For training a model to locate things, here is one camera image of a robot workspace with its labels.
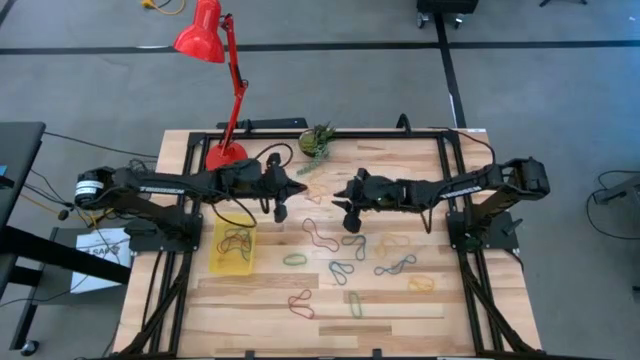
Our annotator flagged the black desk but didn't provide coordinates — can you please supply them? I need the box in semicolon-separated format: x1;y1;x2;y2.
0;121;132;351

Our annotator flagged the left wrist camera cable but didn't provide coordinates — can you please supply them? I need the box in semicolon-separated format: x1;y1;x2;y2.
253;142;295;171

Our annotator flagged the yellow rubber band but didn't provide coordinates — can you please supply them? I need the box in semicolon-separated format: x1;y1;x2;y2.
374;232;414;261
305;169;331;205
407;274;436;294

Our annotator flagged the yellow power cord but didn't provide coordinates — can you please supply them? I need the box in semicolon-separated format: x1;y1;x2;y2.
140;0;187;16

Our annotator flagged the red desk lamp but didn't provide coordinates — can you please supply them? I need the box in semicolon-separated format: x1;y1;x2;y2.
173;0;250;174

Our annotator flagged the black floor cable loop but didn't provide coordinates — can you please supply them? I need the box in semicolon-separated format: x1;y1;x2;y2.
585;169;640;241

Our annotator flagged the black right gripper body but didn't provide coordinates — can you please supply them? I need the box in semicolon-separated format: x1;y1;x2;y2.
342;179;416;234

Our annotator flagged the white paper sheet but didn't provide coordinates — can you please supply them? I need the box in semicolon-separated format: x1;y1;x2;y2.
70;227;133;295

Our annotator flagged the potted succulent plant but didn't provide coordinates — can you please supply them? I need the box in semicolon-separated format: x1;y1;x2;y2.
296;122;337;177

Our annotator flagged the yellow floor cable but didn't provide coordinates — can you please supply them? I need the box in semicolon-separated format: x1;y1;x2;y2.
19;192;121;226

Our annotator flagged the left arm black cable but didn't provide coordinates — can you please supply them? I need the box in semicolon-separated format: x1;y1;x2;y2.
210;192;259;230

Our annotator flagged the red rubber band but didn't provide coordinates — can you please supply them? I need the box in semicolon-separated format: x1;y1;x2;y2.
301;218;341;253
216;228;251;256
287;288;316;320

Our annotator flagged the grey stand leg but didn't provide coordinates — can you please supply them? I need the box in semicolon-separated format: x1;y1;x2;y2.
593;173;640;205

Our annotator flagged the black flat bar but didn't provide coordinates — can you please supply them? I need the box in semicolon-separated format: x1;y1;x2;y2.
216;117;309;131

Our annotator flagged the black wheeled cart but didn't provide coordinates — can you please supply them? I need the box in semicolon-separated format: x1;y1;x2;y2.
416;0;480;29

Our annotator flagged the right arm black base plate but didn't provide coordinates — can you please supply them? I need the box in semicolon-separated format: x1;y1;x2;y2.
446;209;520;252

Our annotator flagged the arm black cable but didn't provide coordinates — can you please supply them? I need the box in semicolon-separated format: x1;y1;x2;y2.
427;126;497;169
210;192;259;230

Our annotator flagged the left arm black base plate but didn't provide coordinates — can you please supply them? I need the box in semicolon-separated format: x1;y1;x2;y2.
128;212;204;253

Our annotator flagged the yellow translucent plastic bin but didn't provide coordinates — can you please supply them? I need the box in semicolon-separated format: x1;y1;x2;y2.
208;214;257;277

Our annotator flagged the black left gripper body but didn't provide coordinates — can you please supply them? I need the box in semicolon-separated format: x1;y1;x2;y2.
219;159;289;224

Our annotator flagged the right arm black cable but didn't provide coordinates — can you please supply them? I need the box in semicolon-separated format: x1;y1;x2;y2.
427;126;497;169

